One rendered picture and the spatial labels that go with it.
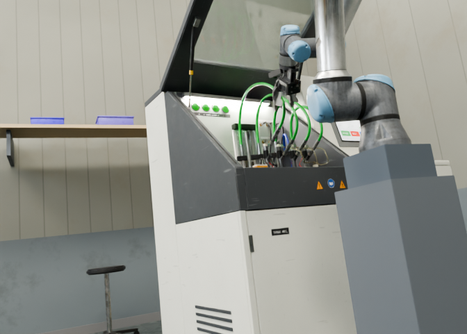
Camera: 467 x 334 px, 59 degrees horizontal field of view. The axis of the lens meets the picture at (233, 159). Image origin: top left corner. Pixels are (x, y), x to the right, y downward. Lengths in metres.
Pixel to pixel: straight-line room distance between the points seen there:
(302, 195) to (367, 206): 0.52
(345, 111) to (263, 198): 0.50
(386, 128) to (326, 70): 0.24
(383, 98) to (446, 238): 0.42
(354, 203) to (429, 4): 3.58
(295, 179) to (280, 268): 0.36
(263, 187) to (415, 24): 3.41
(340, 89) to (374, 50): 3.83
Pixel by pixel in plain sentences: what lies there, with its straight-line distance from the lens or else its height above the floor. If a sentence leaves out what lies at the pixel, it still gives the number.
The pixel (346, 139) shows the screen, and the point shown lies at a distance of 2.33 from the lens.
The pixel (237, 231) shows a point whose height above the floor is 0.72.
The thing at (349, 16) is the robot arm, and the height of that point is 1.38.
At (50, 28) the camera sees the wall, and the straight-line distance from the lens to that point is 4.78.
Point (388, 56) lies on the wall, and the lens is 4.91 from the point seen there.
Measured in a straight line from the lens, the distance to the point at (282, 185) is 1.63.
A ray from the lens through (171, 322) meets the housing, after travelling 2.18.
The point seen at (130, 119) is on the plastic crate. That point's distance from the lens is 4.01.
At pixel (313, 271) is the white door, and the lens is 1.69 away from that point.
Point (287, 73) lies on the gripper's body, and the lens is 1.74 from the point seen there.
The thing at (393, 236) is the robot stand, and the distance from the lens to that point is 1.16.
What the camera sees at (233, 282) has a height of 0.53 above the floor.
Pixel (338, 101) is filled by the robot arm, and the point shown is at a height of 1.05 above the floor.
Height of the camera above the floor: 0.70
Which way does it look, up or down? 11 degrees up
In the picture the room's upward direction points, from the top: 7 degrees counter-clockwise
